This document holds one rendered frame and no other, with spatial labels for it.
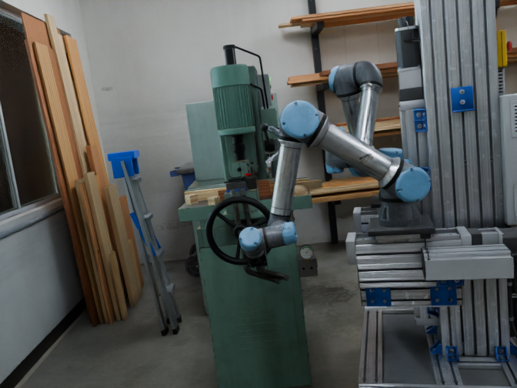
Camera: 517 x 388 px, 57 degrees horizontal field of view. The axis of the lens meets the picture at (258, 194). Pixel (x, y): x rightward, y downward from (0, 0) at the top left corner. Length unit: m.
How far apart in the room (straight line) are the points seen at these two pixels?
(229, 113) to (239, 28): 2.49
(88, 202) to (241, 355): 1.58
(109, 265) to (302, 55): 2.53
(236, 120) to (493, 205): 1.11
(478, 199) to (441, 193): 0.13
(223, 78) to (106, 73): 2.66
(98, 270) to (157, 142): 1.63
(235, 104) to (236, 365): 1.21
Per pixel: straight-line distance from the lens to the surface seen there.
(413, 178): 1.59
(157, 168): 4.62
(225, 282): 2.21
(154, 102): 4.61
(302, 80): 4.07
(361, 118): 2.04
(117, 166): 2.96
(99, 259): 3.42
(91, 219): 3.39
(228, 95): 2.17
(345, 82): 2.17
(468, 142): 1.93
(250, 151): 2.33
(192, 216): 2.15
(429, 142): 1.91
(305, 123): 1.51
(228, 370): 2.39
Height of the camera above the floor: 1.24
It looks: 9 degrees down
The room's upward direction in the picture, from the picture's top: 7 degrees counter-clockwise
